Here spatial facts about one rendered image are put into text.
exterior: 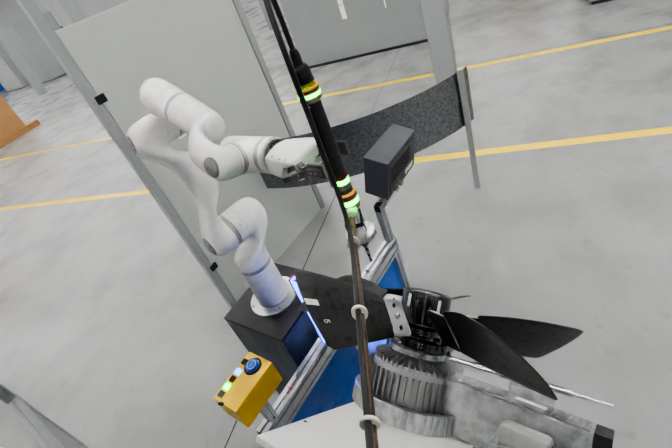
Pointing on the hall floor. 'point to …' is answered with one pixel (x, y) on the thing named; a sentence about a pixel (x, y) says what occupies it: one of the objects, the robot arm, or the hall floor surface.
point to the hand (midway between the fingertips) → (331, 159)
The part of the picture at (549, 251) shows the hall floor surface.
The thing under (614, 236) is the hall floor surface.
